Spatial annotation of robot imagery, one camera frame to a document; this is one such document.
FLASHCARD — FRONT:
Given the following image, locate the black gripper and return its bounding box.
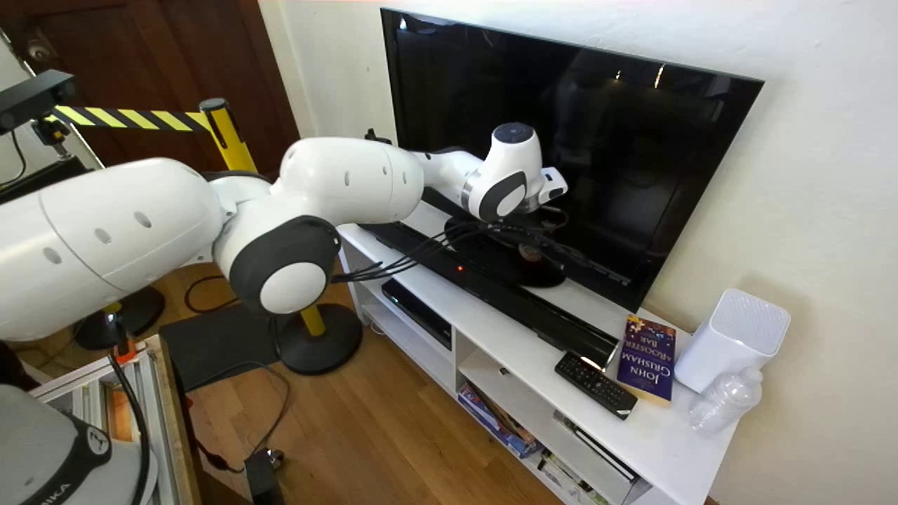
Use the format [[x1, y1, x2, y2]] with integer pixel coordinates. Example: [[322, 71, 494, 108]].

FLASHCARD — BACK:
[[445, 208, 566, 259]]

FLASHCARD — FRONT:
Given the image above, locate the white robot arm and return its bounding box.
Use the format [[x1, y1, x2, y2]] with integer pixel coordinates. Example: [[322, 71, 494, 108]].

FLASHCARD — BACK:
[[0, 123, 566, 343]]

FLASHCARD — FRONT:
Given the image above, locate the long black soundbar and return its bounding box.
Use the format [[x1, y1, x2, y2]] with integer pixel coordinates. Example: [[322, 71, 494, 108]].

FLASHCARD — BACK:
[[367, 218, 618, 367]]

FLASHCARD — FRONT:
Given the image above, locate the white TV stand cabinet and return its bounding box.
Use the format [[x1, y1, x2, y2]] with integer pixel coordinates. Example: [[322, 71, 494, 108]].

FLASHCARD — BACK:
[[334, 198, 741, 505]]

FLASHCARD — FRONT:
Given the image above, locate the black media player box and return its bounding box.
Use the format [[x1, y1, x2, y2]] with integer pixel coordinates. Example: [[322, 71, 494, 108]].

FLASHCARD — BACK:
[[382, 280, 452, 347]]

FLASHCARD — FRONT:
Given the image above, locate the black flat screen television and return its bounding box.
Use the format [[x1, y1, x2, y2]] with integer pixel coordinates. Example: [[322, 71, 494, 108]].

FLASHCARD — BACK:
[[382, 9, 764, 309]]

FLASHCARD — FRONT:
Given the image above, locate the black remote control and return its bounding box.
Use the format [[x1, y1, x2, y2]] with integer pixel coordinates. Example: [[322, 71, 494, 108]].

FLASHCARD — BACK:
[[556, 353, 636, 420]]

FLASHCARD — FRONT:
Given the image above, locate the purple paperback book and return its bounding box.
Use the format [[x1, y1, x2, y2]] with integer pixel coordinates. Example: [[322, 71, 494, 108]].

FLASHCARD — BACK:
[[618, 313, 677, 402]]

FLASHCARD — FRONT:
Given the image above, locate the colourful box on shelf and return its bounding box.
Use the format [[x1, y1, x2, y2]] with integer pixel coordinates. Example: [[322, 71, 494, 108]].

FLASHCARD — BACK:
[[458, 381, 542, 458]]

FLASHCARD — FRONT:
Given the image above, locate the black round stanchion base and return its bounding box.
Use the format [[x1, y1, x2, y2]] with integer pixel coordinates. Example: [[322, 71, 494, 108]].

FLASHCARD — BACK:
[[275, 303, 361, 376]]

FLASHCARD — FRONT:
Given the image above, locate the white ribbed container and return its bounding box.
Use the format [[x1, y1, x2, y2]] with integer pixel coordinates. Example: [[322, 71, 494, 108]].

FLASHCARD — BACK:
[[672, 289, 792, 392]]

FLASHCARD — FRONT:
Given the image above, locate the clear plastic bottle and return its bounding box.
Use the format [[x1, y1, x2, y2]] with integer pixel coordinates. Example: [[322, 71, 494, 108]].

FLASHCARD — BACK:
[[686, 367, 764, 434]]

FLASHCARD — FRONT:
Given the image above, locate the dark floor mat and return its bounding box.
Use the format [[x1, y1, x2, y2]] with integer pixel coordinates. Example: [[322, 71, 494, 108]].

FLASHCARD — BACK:
[[159, 306, 278, 389]]

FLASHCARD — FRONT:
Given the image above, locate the yellow black barrier tape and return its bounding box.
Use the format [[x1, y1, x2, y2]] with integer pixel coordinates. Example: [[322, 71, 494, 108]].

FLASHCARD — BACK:
[[51, 107, 207, 135]]

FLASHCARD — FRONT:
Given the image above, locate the yellow stanchion post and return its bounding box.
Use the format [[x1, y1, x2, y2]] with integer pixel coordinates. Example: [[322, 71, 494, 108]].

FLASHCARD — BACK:
[[200, 97, 326, 337]]

